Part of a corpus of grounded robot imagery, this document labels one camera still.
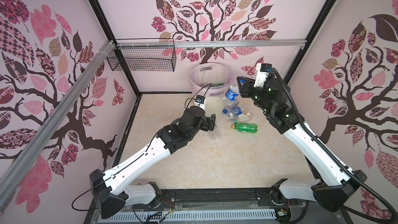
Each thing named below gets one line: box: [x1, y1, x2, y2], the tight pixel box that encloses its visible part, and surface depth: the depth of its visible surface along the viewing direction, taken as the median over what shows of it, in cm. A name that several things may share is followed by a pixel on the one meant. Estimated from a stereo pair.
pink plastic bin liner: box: [189, 62, 233, 98], surface depth 100 cm
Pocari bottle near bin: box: [228, 106, 243, 118], surface depth 105 cm
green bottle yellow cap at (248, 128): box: [231, 122, 259, 134], surface depth 97 cm
